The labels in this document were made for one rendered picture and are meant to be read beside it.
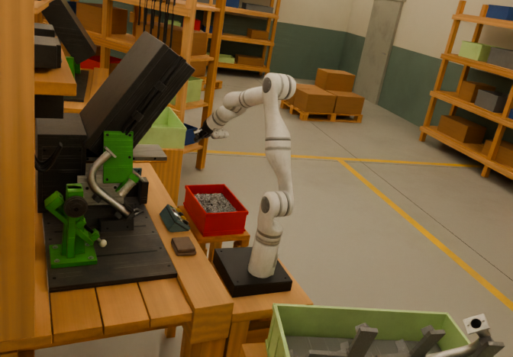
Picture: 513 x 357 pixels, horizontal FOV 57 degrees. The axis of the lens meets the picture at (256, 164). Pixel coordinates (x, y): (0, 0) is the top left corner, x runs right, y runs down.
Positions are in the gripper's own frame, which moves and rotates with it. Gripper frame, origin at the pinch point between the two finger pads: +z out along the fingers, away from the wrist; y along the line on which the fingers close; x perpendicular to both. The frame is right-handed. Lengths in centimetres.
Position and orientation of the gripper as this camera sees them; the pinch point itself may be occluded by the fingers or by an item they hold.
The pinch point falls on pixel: (197, 139)
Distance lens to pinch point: 220.2
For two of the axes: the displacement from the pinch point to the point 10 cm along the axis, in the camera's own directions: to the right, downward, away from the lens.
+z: -5.9, 4.4, 6.8
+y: -7.1, 1.2, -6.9
